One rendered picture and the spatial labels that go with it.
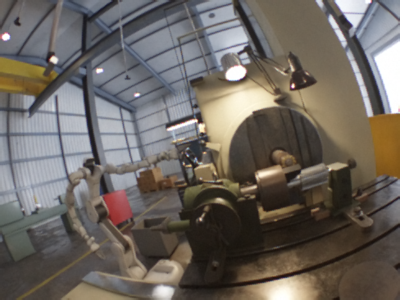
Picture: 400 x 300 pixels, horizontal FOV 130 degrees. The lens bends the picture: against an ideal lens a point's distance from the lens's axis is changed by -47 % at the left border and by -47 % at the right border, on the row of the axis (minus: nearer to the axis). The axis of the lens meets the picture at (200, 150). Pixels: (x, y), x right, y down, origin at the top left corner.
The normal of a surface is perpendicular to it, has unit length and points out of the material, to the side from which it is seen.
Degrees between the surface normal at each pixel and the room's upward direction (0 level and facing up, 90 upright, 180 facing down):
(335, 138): 90
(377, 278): 0
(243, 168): 90
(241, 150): 90
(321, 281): 0
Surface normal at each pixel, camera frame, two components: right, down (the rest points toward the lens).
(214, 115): -0.23, 0.07
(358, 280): -0.26, -0.96
